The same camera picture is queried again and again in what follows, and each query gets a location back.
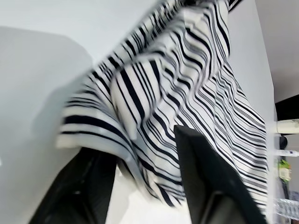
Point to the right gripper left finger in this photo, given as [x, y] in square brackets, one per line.
[77, 191]

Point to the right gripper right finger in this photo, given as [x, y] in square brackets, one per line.
[210, 186]

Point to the black and white striped T-shirt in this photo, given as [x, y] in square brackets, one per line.
[168, 88]

